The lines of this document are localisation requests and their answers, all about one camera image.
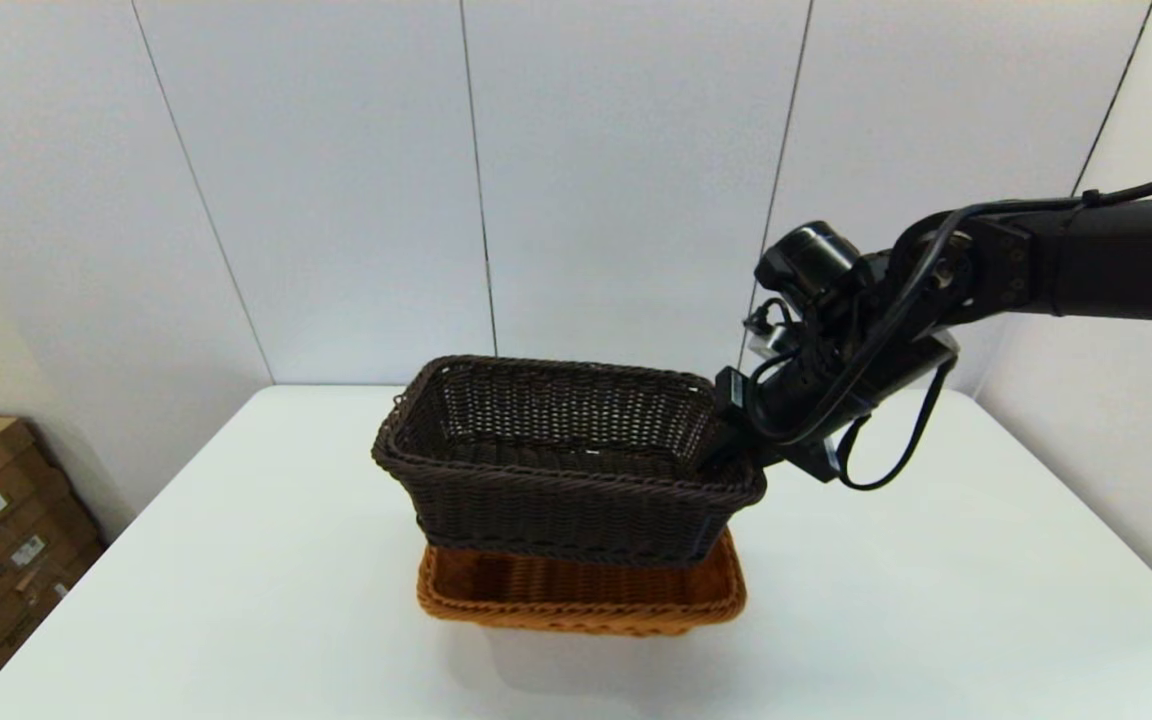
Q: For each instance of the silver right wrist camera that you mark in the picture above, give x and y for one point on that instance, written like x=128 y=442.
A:
x=766 y=343

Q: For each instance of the orange wicker basket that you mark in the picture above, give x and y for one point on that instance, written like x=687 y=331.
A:
x=576 y=600

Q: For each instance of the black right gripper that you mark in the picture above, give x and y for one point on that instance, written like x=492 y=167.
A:
x=866 y=375

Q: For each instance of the dark brown wicker basket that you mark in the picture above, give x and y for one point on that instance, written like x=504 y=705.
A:
x=556 y=500

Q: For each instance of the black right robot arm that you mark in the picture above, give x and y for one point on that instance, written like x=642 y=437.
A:
x=1116 y=260

